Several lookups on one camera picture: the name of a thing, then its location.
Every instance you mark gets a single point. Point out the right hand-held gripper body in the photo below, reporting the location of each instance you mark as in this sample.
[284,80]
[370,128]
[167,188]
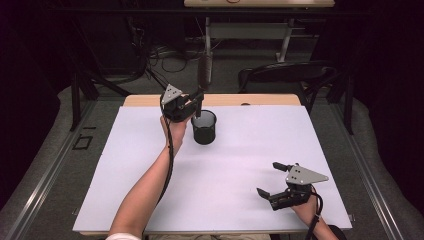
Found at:
[303,176]

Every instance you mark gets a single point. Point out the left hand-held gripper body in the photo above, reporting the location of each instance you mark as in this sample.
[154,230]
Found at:
[175,106]

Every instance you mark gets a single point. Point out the dark plastic knife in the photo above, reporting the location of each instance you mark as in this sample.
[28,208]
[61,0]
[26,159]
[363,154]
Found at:
[199,109]

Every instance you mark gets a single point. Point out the black mesh cup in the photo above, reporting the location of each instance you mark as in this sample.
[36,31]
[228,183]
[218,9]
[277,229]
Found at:
[203,133]

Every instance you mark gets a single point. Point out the person's left hand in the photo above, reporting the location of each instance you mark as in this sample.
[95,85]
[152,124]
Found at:
[176,133]

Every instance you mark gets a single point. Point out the person's right hand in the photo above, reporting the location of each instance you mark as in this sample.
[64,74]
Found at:
[308,213]

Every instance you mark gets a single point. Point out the wooden table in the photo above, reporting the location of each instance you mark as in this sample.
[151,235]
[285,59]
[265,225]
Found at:
[233,100]

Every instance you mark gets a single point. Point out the white table mat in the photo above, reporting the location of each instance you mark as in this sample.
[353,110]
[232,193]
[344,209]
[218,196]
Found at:
[233,173]

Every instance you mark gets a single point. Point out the black metal stand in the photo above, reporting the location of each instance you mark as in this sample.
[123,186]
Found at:
[76,100]
[348,106]

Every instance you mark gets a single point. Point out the white-legged wooden desk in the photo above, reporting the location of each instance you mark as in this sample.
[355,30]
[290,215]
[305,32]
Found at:
[250,30]

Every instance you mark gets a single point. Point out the black tape strip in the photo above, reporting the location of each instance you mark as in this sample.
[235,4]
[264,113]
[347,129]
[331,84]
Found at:
[89,127]

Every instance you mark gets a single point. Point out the black chair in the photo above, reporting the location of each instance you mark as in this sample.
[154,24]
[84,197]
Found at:
[286,71]

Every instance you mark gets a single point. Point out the black metal crossbar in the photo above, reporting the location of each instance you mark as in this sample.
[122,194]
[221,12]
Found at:
[133,11]

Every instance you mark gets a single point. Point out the black tape square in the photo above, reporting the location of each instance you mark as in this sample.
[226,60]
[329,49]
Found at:
[74,145]

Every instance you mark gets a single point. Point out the person's white sleeve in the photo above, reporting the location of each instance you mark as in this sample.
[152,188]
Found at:
[121,237]

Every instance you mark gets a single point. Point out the aluminium floor rail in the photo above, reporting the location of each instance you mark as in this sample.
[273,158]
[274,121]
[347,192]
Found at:
[50,173]
[370,176]

